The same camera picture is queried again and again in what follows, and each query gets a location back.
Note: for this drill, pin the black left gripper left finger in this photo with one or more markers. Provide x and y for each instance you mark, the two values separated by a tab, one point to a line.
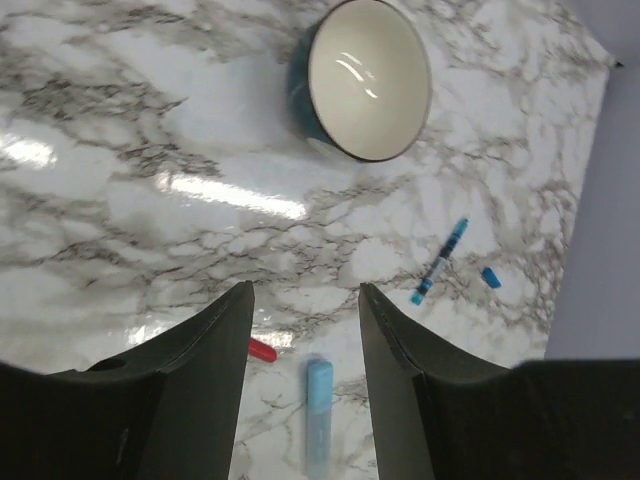
165	409

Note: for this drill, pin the small blue pen cap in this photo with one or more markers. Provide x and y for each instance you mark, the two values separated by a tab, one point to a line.
490	278

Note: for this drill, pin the light blue highlighter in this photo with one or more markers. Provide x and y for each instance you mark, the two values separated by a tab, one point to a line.
319	401

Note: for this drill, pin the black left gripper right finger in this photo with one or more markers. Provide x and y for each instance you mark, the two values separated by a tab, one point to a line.
439	412

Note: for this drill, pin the dark teal bowl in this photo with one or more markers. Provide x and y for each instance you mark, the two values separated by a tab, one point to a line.
359	82

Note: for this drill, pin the red pen cap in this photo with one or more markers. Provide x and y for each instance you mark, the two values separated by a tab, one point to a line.
262	351

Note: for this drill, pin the blue patterned pen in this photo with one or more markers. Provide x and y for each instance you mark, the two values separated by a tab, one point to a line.
440	261

